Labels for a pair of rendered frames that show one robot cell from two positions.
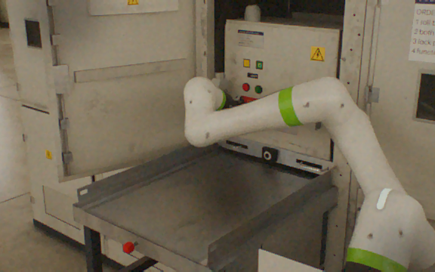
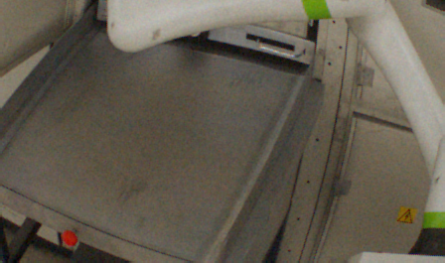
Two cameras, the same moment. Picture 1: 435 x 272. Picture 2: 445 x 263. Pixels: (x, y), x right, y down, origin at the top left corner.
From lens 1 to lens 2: 0.61 m
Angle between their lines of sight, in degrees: 27
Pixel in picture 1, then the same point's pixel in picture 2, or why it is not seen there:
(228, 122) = (200, 11)
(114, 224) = (33, 199)
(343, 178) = (334, 68)
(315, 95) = not seen: outside the picture
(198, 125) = (139, 19)
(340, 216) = (325, 125)
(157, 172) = (35, 88)
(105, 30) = not seen: outside the picture
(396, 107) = not seen: outside the picture
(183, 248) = (158, 241)
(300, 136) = not seen: outside the picture
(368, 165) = (414, 80)
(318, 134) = not seen: outside the picture
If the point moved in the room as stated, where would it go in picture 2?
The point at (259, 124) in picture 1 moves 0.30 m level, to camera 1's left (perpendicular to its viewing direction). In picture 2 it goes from (261, 15) to (92, 36)
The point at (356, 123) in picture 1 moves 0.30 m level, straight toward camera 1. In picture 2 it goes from (389, 18) to (435, 98)
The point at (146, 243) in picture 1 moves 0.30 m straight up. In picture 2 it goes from (92, 232) to (87, 88)
